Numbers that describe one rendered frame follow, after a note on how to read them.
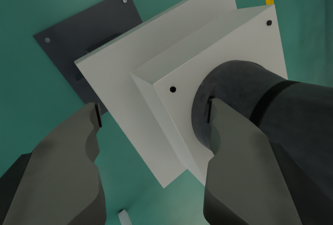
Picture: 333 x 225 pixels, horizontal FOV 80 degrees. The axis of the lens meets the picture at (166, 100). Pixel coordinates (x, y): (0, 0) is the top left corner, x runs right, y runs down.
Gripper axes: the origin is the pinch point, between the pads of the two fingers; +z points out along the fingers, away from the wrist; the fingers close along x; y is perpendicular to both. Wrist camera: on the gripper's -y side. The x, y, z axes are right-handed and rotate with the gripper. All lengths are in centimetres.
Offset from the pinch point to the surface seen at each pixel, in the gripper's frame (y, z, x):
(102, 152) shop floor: 77, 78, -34
